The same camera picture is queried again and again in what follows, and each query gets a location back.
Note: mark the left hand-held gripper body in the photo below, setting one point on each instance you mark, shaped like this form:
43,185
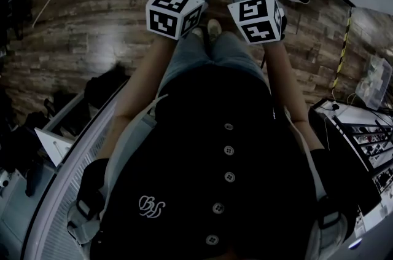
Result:
162,19

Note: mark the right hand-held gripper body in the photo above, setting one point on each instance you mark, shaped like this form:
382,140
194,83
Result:
255,22

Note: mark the person's right forearm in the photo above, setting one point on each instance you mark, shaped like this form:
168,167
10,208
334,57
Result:
285,80

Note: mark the person's left forearm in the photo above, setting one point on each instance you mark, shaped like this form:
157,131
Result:
147,77

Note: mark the blue jeans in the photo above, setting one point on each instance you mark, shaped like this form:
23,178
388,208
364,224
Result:
233,53

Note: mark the light shoe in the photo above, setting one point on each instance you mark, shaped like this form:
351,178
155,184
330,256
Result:
214,28
198,32

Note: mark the black office chair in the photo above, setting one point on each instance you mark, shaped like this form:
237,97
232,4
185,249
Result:
104,86

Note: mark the yellow black floor tape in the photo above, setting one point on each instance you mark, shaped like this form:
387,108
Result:
344,46

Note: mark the black buttoned shirt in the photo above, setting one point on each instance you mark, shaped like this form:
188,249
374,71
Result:
199,129

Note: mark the clear plastic box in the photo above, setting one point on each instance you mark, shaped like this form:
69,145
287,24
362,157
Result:
374,83

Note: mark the black metal rack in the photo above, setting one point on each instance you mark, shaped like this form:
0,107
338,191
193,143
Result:
368,142

